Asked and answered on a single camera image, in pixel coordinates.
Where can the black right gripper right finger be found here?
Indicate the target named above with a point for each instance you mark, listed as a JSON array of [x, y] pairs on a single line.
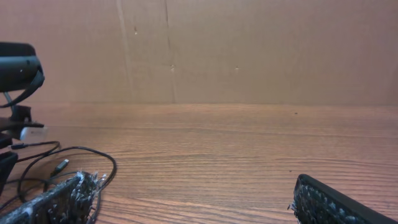
[[316, 203]]

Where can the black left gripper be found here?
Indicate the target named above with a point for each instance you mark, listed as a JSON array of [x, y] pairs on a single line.
[[11, 129]]

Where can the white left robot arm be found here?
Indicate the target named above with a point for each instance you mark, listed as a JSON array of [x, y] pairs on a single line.
[[21, 75]]

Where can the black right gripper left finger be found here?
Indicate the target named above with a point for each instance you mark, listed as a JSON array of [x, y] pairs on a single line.
[[69, 202]]

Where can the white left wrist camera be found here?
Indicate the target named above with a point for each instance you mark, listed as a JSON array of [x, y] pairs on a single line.
[[33, 134]]

